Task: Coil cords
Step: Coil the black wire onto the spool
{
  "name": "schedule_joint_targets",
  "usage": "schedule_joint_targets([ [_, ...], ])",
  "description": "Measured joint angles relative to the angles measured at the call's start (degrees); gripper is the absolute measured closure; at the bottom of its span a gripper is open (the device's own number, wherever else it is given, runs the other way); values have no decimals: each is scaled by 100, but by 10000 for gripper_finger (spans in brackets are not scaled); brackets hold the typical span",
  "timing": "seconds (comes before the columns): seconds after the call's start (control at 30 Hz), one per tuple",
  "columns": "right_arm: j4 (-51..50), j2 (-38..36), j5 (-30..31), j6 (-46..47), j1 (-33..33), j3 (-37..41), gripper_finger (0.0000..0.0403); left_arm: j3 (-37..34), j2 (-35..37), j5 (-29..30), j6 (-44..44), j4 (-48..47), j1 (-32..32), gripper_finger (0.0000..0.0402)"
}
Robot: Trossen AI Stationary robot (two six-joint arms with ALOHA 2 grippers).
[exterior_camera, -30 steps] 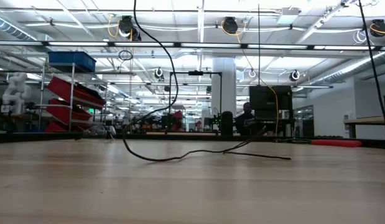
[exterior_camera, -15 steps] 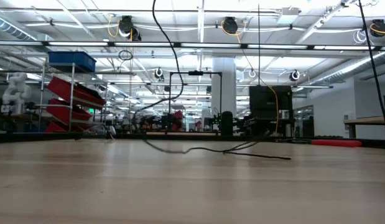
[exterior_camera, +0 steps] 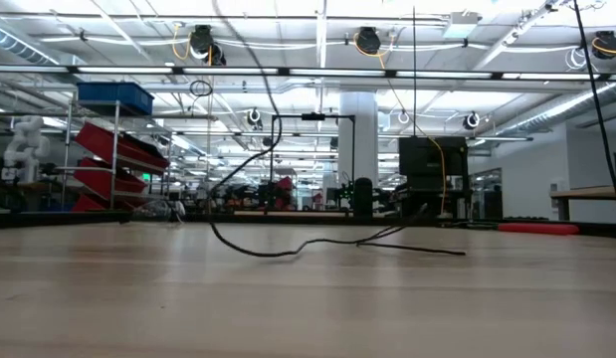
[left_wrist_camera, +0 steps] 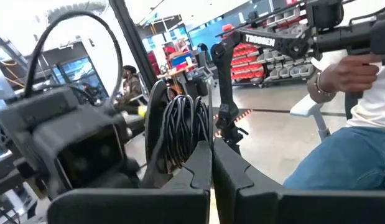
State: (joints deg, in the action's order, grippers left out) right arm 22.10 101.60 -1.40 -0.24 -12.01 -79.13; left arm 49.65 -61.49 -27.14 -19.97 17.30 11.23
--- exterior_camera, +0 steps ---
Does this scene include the thin black cord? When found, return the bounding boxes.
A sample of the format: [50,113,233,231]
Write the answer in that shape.
[207,0,468,260]

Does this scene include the black cylinder stand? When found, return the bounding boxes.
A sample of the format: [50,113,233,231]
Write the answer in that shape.
[353,177,374,218]

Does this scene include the white square column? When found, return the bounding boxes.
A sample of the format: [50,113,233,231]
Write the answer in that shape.
[338,91,380,210]

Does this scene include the black monitor cart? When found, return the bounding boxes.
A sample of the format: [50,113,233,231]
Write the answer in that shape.
[398,136,471,216]

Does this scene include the red plastic storage bin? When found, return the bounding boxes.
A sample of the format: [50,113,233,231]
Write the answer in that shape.
[72,193,110,214]
[76,122,170,174]
[73,157,148,200]

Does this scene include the blue plastic storage bin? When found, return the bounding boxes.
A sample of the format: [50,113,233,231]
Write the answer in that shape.
[77,82,155,116]

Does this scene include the metal shelf rack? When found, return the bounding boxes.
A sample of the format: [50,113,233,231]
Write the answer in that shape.
[58,98,175,214]

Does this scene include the wooden table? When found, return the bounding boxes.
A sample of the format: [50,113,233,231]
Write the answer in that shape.
[549,184,616,223]

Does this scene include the thin black slanted pole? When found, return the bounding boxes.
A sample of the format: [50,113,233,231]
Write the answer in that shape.
[573,0,616,224]

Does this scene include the black background station frame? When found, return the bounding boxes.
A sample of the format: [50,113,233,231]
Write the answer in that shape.
[270,112,357,210]

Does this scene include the yellow hanging cable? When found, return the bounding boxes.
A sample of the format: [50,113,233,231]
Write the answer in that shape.
[354,37,447,214]

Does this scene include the hanging black cable loop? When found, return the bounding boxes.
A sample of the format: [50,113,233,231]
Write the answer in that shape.
[189,79,214,98]

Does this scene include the black ceiling cable reel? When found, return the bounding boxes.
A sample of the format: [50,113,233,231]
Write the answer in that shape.
[354,27,383,57]
[190,24,228,67]
[592,30,616,61]

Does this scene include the red-handled pliers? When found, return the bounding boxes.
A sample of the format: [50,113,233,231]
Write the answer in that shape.
[439,221,581,237]

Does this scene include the black equipment with hose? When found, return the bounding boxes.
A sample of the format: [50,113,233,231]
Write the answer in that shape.
[0,156,33,215]

